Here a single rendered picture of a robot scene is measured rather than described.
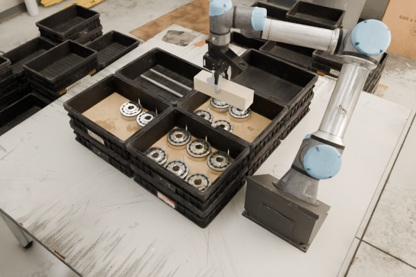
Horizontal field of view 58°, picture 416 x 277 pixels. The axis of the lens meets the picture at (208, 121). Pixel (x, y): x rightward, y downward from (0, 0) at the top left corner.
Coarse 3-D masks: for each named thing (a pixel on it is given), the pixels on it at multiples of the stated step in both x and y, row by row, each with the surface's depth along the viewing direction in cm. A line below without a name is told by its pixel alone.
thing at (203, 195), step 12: (156, 120) 158; (144, 132) 153; (240, 144) 148; (144, 156) 143; (240, 156) 143; (156, 168) 141; (228, 168) 139; (180, 180) 135; (216, 180) 136; (192, 192) 134; (204, 192) 131
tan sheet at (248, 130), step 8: (208, 104) 181; (216, 112) 177; (248, 120) 173; (256, 120) 173; (264, 120) 173; (240, 128) 169; (248, 128) 169; (256, 128) 169; (264, 128) 169; (240, 136) 165; (248, 136) 165; (256, 136) 165
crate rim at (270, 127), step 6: (186, 96) 170; (264, 96) 170; (180, 102) 167; (276, 102) 167; (180, 108) 164; (192, 114) 161; (282, 114) 161; (204, 120) 158; (276, 120) 158; (270, 126) 156; (228, 132) 153; (264, 132) 153; (240, 138) 150; (258, 138) 150; (252, 144) 148
